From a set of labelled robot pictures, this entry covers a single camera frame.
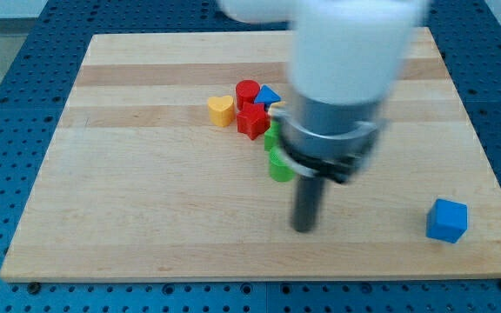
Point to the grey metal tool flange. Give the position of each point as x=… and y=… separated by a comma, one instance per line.
x=327, y=140

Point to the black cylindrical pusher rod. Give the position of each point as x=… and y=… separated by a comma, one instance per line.
x=307, y=202

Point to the green cylinder block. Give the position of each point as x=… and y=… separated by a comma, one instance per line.
x=279, y=171

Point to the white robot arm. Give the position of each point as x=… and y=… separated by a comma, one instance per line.
x=345, y=56

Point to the blue triangle block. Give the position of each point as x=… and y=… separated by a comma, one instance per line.
x=267, y=96

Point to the red star block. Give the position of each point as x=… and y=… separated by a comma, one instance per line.
x=252, y=120

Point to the red cylinder block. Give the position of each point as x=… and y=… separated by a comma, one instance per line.
x=246, y=92

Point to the yellow heart block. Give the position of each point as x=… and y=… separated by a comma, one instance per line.
x=221, y=110

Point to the blue cube block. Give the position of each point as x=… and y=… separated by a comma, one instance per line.
x=446, y=220

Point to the wooden board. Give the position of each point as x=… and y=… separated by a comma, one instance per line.
x=138, y=185

